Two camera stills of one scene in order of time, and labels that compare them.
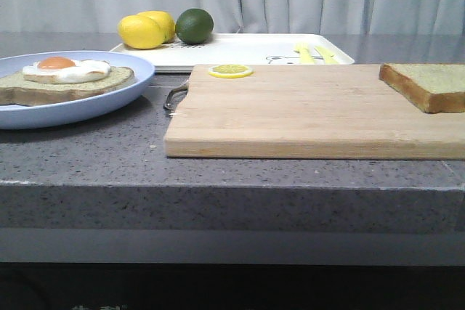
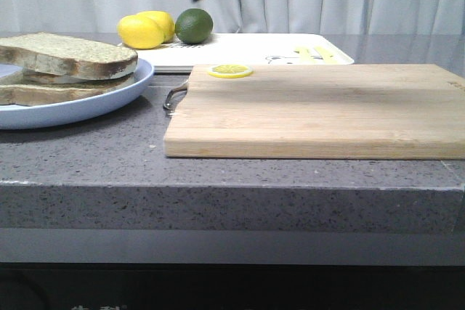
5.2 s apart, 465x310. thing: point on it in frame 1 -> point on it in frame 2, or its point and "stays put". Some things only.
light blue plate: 59,112 stays put
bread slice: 17,91 stays put
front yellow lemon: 141,31 stays put
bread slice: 434,88 -> 67,56
